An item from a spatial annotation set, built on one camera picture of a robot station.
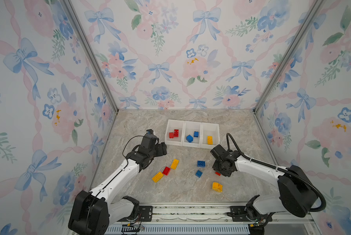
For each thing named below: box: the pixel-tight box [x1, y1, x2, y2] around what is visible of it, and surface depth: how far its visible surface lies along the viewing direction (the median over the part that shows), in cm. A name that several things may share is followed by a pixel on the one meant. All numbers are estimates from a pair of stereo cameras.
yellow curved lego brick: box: [207, 136, 214, 145], surface depth 102 cm
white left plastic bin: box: [164, 118, 185, 147], surface depth 105 cm
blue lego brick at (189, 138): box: [185, 134, 194, 143], surface depth 103 cm
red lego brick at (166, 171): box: [162, 166, 171, 176], surface depth 89 cm
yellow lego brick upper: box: [170, 158, 180, 170], surface depth 92 cm
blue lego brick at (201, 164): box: [197, 160, 206, 168], surface depth 92 cm
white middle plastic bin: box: [182, 120, 202, 148], surface depth 103 cm
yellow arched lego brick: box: [212, 182, 224, 193], surface depth 81 cm
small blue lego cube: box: [195, 169, 203, 179], surface depth 89 cm
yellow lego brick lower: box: [151, 171, 165, 183], surface depth 87 cm
